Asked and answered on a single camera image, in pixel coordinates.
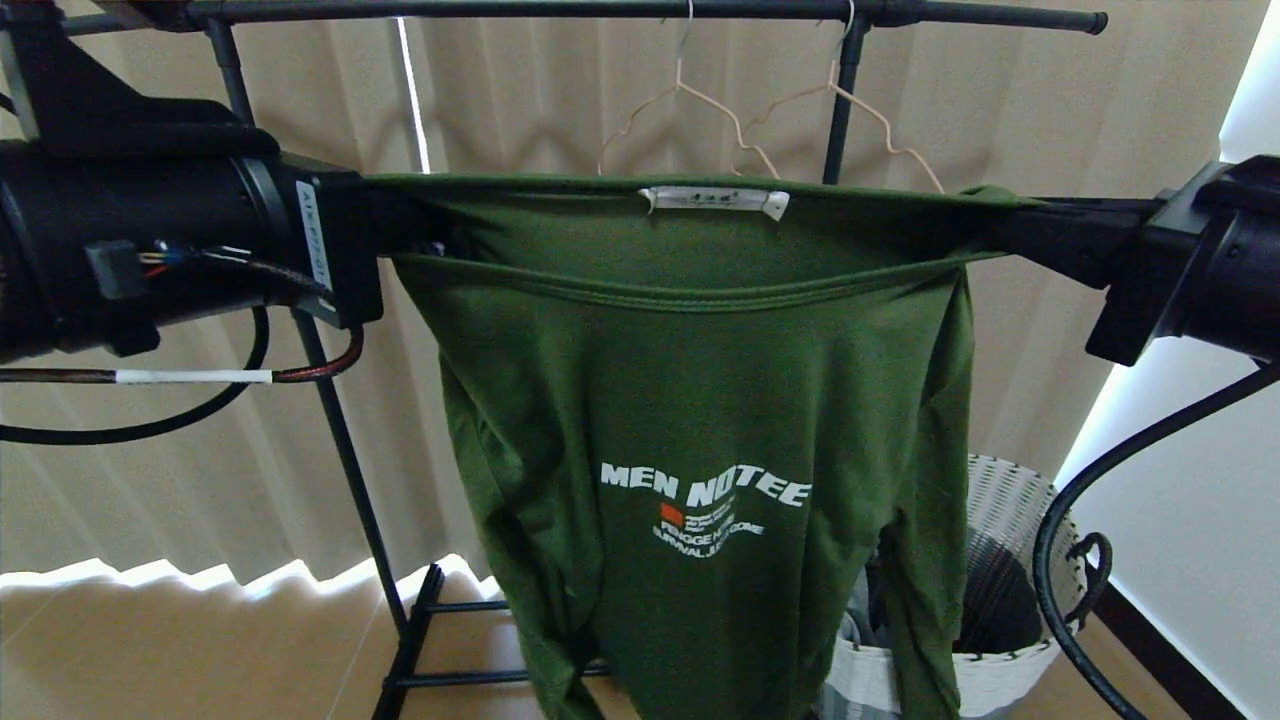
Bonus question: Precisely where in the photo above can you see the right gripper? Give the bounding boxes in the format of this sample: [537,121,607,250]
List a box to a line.
[990,155,1280,366]

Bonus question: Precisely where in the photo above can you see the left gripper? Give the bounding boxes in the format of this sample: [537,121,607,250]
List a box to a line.
[0,140,446,363]

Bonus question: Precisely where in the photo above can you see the pink clothes hanger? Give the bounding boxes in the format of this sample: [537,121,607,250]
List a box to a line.
[730,0,946,196]
[598,0,781,181]

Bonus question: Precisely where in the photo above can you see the green long-sleeved shirt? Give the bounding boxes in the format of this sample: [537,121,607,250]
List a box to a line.
[365,172,1046,720]

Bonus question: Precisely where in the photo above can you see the black clothes rack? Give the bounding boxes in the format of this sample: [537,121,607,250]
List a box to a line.
[60,0,1109,720]

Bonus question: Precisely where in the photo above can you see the white laundry basket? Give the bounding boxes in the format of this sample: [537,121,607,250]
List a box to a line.
[818,455,1113,720]

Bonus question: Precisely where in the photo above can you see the pale grey shorts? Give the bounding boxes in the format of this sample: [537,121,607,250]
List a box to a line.
[835,570,896,651]

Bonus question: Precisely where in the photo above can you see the black cable with white band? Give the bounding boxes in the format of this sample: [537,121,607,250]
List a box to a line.
[0,325,366,386]

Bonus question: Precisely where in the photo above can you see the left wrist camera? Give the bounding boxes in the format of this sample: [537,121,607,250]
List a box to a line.
[0,0,283,159]

